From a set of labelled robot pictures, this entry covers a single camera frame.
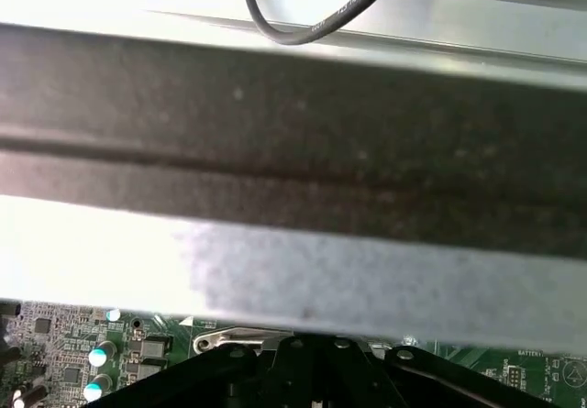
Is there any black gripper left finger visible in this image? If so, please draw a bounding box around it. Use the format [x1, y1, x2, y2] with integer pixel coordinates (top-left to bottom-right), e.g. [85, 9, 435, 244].
[98, 336, 320, 408]

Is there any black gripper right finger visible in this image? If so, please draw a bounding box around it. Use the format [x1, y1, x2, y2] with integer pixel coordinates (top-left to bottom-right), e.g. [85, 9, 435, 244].
[320, 337, 551, 408]

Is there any green motherboard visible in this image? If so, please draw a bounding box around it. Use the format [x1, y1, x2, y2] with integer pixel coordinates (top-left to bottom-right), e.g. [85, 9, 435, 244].
[0, 300, 587, 408]

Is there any open PC case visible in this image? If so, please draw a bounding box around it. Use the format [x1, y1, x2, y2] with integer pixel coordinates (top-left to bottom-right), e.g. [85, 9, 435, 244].
[0, 8, 587, 341]

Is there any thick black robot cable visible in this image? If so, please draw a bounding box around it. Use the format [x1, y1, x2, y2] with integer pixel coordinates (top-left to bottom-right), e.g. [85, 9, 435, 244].
[240, 0, 409, 46]

